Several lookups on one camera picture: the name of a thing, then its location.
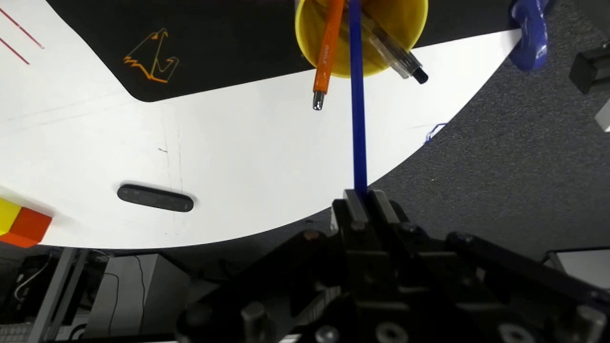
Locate yellow orange red block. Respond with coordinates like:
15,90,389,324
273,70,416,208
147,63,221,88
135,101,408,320
0,196,53,250

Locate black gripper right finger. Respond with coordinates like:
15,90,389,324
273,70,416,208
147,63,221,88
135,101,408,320
370,189,435,288

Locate black table mat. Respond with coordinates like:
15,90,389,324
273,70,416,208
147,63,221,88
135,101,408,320
46,0,530,103

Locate black box on floor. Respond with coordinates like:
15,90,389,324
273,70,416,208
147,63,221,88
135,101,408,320
568,40,610,95

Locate yellow mug grey outside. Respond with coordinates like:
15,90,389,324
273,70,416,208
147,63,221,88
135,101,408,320
294,0,431,80

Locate grey metal table frame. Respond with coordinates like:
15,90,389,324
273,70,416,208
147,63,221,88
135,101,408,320
25,248,111,343

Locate blue pencil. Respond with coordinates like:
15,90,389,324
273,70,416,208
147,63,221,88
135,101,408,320
345,0,370,196

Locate silver pen black tip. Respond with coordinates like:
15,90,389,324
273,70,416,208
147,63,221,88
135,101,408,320
360,11,431,86

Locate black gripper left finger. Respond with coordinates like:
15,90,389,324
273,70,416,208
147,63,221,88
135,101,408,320
330,189,374,288

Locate orange pencil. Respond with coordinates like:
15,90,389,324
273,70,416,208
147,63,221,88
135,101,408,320
311,0,349,110

